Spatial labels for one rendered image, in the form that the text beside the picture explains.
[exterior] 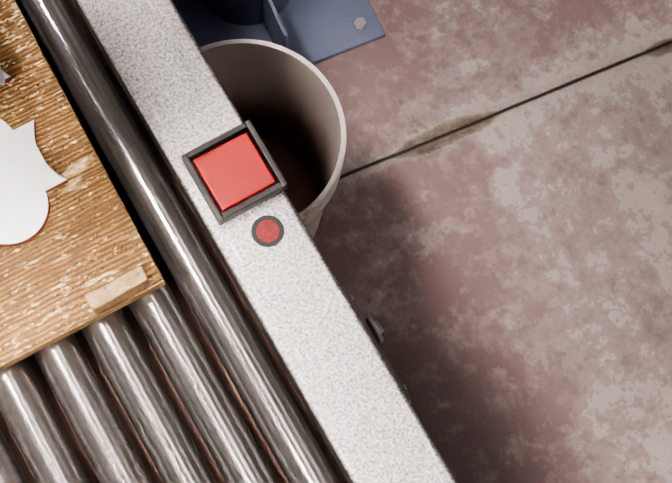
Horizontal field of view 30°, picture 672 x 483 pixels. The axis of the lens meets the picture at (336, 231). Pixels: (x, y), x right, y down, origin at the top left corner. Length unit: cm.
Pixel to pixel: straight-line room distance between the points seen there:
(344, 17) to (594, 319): 69
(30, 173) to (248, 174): 21
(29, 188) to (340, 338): 32
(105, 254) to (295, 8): 116
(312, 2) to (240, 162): 110
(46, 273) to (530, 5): 135
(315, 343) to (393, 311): 95
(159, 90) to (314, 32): 103
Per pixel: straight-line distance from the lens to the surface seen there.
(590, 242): 222
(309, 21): 228
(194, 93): 126
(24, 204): 121
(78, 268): 120
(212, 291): 119
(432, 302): 214
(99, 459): 118
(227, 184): 121
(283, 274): 120
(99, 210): 121
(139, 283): 116
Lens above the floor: 209
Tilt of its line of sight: 75 degrees down
